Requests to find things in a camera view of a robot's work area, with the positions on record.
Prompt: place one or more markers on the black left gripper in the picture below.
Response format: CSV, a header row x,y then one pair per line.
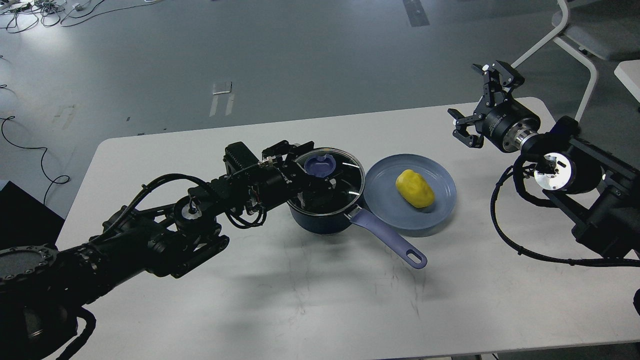
x,y
284,177

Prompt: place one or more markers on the glass lid purple knob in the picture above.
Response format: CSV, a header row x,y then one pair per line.
x,y
338,165

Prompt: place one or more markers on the white table at right edge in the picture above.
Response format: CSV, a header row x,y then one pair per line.
x,y
628,73

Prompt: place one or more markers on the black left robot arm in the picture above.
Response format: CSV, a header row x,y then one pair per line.
x,y
168,229

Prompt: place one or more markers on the blue round plate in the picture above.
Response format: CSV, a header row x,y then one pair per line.
x,y
387,203

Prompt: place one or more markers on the dark blue saucepan purple handle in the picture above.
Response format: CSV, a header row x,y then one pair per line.
x,y
359,216

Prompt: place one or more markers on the black box at left edge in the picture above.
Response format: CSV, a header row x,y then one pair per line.
x,y
25,221

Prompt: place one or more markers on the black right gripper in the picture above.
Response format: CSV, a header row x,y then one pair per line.
x,y
497,117

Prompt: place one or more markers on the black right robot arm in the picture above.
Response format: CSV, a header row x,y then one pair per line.
x,y
559,169

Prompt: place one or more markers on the white office chair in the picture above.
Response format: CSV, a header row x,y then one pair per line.
x,y
606,29

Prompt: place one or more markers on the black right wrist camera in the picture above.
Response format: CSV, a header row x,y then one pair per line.
x,y
563,130

